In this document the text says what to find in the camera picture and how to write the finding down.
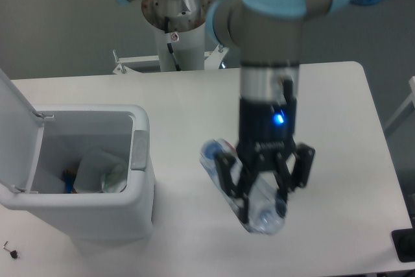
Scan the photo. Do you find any small metal hex key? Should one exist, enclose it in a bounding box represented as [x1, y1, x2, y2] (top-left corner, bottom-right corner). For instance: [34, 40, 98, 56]
[3, 241, 11, 253]

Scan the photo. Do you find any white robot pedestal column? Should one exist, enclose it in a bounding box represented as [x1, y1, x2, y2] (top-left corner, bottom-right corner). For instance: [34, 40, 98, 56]
[153, 23, 205, 72]

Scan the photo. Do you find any black device at table edge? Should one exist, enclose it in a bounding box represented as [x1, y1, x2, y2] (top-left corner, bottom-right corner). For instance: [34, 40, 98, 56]
[391, 228, 414, 263]

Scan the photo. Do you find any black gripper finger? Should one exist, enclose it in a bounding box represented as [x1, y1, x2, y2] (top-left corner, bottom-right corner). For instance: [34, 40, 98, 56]
[214, 152, 259, 224]
[274, 143, 316, 219]

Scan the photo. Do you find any blue snack packet in bin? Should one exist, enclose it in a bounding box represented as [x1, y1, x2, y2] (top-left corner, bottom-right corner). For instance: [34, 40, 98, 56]
[62, 169, 77, 193]

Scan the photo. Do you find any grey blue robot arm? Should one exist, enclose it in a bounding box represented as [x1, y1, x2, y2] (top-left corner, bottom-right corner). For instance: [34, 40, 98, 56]
[118, 0, 350, 226]

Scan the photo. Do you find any white furniture frame right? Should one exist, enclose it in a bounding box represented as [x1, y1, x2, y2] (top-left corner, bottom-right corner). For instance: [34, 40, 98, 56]
[384, 76, 414, 138]

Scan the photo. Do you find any black cable on pedestal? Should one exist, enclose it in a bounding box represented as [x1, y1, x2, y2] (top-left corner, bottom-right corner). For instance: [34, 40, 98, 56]
[163, 16, 182, 72]

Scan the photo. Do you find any white open trash can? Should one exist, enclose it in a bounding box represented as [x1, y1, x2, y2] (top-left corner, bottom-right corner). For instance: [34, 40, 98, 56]
[1, 74, 155, 240]

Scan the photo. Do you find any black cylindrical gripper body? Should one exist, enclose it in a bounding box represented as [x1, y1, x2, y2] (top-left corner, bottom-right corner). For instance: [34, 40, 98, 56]
[237, 95, 297, 173]

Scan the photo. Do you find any clear plastic water bottle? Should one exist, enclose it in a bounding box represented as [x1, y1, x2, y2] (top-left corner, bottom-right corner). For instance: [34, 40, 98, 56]
[200, 139, 285, 235]

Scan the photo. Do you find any white pedestal base frame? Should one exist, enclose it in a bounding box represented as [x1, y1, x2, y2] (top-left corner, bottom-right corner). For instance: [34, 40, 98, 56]
[112, 45, 229, 75]

